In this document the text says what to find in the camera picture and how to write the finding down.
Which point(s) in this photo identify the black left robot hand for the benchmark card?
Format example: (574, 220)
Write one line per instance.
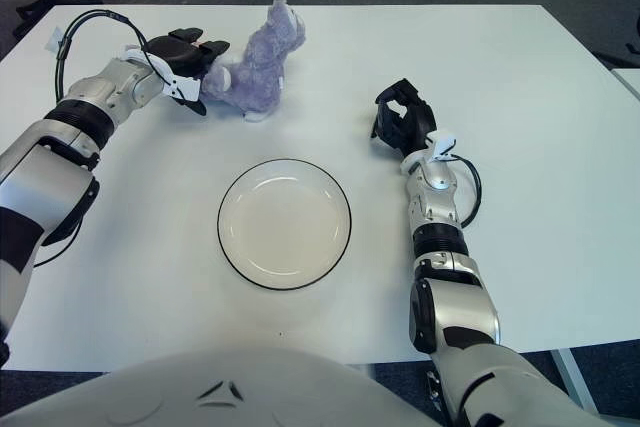
(175, 52)

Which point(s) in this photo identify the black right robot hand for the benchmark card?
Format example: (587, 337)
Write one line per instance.
(412, 122)

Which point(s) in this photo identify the purple plush bunny doll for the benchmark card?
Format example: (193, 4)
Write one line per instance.
(260, 72)

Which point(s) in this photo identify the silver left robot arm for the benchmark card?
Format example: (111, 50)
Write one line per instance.
(40, 172)

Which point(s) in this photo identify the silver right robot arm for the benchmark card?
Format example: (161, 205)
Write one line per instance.
(460, 307)

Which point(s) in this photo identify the white plate with black rim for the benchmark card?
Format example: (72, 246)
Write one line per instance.
(282, 224)

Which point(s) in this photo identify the white neighbouring table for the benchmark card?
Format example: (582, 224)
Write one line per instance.
(630, 82)

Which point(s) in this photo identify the white table leg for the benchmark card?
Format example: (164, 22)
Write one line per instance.
(572, 377)

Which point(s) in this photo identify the grey robot torso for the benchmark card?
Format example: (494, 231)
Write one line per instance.
(225, 387)

